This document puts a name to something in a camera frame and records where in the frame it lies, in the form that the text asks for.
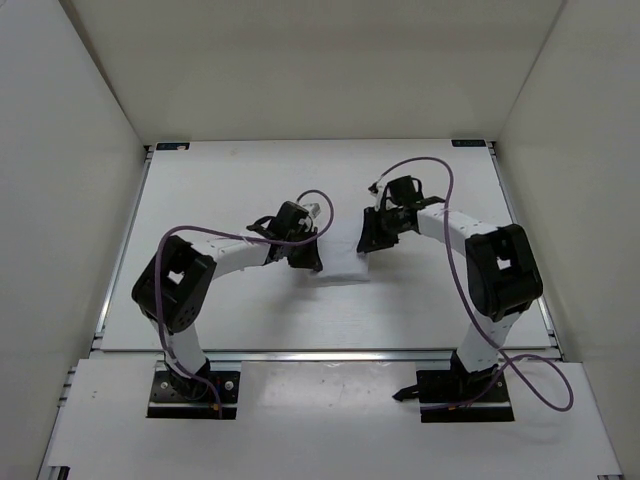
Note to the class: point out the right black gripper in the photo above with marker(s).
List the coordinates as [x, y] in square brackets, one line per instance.
[372, 238]

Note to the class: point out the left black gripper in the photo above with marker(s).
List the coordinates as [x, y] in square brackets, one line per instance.
[309, 260]

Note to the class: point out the white skirt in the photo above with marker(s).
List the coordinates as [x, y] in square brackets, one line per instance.
[341, 263]

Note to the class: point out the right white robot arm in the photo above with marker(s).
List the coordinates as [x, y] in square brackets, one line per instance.
[503, 279]

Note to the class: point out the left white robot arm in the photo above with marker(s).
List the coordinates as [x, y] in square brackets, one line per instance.
[172, 288]

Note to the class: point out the right blue corner label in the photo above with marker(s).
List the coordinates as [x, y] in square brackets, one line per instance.
[468, 143]

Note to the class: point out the blue corner label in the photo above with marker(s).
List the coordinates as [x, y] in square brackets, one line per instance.
[172, 146]
[468, 143]

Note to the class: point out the left blue corner label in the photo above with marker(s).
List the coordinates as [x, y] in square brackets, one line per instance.
[172, 146]

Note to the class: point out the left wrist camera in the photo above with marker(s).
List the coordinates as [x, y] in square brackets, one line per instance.
[313, 209]

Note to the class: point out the aluminium table rail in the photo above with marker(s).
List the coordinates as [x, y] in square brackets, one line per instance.
[330, 355]

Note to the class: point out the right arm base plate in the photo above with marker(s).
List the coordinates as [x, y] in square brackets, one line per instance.
[444, 396]

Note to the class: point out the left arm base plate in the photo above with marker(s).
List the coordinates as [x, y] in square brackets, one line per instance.
[174, 398]

